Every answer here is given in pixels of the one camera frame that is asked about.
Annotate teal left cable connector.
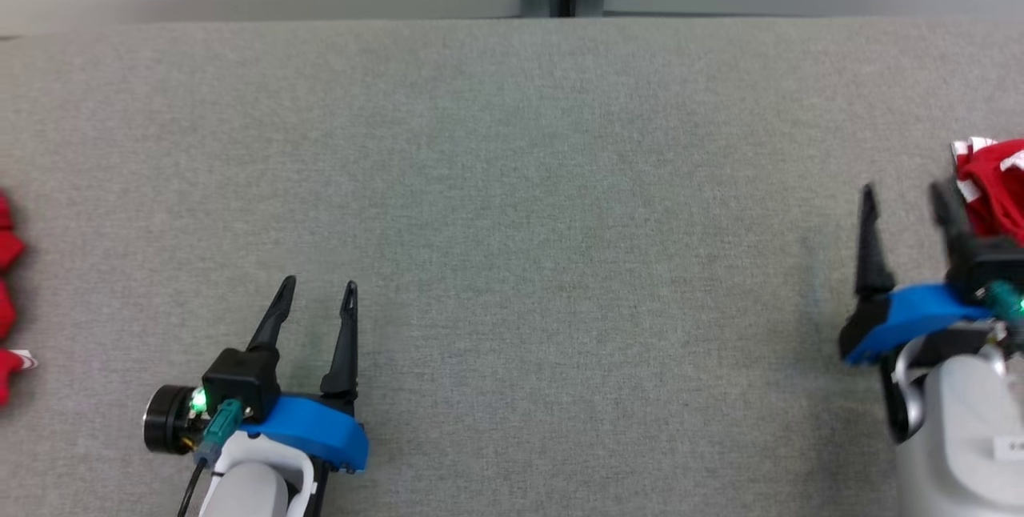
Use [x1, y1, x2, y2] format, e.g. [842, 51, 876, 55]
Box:
[196, 399, 243, 460]

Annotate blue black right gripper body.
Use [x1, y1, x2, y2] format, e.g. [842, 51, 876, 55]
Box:
[838, 283, 994, 367]

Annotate red shorts with white stripe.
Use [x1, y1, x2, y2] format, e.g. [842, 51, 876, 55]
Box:
[950, 137, 1024, 250]

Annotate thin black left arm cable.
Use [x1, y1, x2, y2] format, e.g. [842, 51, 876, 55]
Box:
[178, 457, 210, 517]

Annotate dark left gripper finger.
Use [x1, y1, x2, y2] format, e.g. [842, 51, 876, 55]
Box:
[320, 281, 360, 403]
[245, 275, 298, 355]

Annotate red basketball jersey white sleeves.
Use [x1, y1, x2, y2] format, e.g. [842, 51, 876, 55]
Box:
[0, 190, 38, 407]

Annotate teal cable connector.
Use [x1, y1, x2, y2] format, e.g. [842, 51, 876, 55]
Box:
[984, 281, 1024, 322]
[196, 399, 243, 460]

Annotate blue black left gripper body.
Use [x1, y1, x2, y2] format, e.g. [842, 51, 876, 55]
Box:
[238, 395, 370, 517]

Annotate black cylindrical left gripper knob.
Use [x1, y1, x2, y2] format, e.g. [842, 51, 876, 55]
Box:
[142, 385, 201, 455]

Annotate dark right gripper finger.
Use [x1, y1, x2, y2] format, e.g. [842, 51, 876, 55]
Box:
[854, 183, 897, 299]
[928, 178, 983, 267]

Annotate teal right cable connector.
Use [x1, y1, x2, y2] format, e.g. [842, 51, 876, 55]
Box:
[984, 281, 1024, 322]

